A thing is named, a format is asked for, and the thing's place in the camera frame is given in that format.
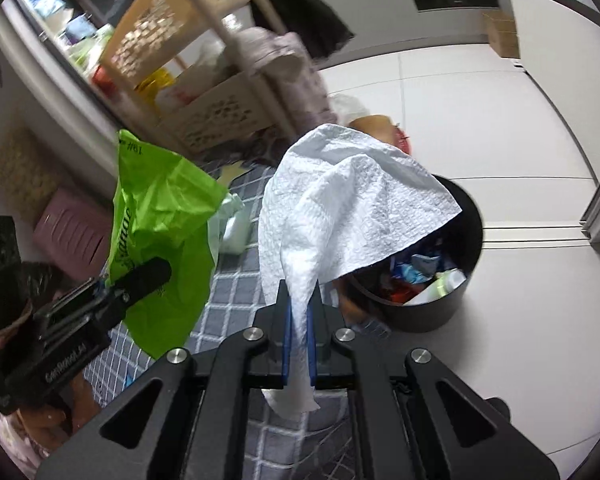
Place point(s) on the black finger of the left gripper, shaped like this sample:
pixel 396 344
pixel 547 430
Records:
pixel 142 281

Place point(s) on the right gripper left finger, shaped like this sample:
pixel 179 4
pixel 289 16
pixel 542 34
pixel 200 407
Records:
pixel 257 357

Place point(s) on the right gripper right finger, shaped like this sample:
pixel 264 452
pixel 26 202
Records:
pixel 339 358

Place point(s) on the green plastic bag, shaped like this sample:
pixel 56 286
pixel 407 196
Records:
pixel 162 206

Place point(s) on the white green plastic bottle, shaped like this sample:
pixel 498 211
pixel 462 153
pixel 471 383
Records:
pixel 444 284

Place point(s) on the white paper towel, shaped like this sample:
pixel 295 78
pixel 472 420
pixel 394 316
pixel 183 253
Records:
pixel 338 201

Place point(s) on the blue white snack bag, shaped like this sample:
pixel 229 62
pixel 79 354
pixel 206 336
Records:
pixel 415 266

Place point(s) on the black plastic bag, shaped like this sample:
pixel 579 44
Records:
pixel 39 282

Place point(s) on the black trash bin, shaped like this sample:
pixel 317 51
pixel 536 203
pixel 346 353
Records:
pixel 419 289

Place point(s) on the green white tissue pack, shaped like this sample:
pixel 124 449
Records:
pixel 230 227

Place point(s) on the grey checked tablecloth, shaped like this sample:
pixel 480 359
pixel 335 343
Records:
pixel 315 446

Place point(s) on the pink plastic stool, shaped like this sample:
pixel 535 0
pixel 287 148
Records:
pixel 74 232

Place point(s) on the beige plastic storage rack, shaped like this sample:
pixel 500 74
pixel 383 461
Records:
pixel 190 38

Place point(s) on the red plastic basket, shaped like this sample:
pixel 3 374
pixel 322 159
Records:
pixel 401 141

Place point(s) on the brown bread loaf bag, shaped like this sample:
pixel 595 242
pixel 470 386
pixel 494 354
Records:
pixel 379 127

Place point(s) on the grey cloth on rack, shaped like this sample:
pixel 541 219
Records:
pixel 286 65

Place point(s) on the cardboard box on floor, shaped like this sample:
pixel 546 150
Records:
pixel 502 33

